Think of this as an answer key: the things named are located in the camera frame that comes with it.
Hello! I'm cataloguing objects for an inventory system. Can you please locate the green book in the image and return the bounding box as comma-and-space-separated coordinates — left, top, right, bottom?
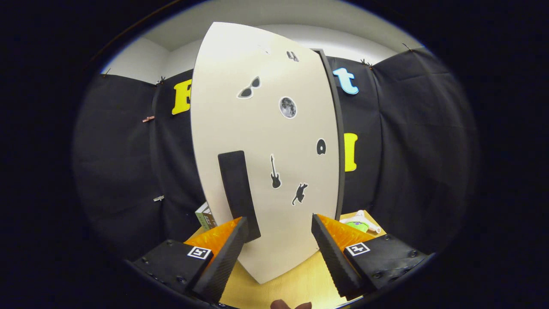
195, 202, 209, 230

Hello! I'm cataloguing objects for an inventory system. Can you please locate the black backdrop cloth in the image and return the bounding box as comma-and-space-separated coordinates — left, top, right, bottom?
73, 47, 479, 261

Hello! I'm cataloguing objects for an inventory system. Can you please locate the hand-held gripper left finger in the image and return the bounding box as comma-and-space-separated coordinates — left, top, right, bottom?
133, 217, 250, 303

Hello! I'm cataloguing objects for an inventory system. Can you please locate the black door handle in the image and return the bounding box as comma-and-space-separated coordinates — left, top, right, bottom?
217, 150, 262, 243

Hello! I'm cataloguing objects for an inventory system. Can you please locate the grey cabinet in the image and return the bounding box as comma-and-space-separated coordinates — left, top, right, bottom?
312, 48, 347, 218

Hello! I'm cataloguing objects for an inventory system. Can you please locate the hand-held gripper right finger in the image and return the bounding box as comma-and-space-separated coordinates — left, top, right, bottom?
311, 214, 430, 301

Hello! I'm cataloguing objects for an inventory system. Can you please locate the white and green toy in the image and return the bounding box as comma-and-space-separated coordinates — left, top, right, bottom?
340, 210, 381, 235

